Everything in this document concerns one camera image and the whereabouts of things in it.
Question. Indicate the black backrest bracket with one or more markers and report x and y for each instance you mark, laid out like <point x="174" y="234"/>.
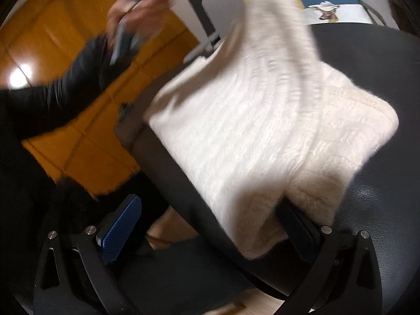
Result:
<point x="203" y="19"/>

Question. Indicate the white deer print pillow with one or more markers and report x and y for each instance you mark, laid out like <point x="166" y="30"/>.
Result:
<point x="344" y="13"/>

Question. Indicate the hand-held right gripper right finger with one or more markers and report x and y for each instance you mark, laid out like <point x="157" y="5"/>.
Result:
<point x="305" y="236"/>

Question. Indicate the person's left hand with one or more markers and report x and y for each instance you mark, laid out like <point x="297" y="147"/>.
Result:
<point x="151" y="13"/>

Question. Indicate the cream fluffy blanket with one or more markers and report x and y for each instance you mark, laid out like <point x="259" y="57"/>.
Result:
<point x="246" y="121"/>

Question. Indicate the light grey tubular armrest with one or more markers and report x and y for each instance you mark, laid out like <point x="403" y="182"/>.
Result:
<point x="203" y="49"/>
<point x="374" y="14"/>

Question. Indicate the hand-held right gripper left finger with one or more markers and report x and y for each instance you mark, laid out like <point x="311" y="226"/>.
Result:
<point x="119" y="229"/>

